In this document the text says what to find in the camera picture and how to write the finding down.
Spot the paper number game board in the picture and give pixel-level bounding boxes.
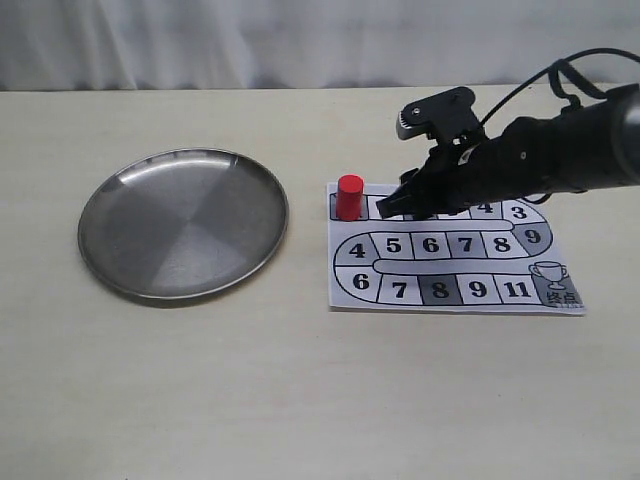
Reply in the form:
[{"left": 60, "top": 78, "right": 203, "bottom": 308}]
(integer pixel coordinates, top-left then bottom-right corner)
[{"left": 326, "top": 183, "right": 586, "bottom": 315}]

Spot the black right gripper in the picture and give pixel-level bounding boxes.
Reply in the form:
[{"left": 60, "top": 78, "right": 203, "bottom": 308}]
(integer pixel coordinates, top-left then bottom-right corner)
[{"left": 376, "top": 117, "right": 545, "bottom": 218}]

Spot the red cylinder piece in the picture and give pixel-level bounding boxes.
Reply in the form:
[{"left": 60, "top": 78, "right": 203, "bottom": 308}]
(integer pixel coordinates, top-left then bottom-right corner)
[{"left": 336, "top": 174, "right": 364, "bottom": 221}]

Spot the round stainless steel plate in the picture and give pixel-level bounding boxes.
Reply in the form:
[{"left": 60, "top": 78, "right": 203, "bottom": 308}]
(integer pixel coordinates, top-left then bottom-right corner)
[{"left": 77, "top": 148, "right": 290, "bottom": 304}]

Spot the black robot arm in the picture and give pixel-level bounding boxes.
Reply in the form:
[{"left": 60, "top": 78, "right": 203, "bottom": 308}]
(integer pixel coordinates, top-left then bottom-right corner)
[{"left": 376, "top": 85, "right": 639, "bottom": 219}]

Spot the black cable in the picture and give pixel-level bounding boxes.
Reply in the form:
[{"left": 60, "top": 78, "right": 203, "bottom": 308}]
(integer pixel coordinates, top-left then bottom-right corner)
[{"left": 480, "top": 47, "right": 640, "bottom": 126}]

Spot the white cloth backdrop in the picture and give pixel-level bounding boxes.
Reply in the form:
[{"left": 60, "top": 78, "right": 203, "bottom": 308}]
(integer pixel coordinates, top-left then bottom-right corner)
[{"left": 1, "top": 1, "right": 639, "bottom": 91}]

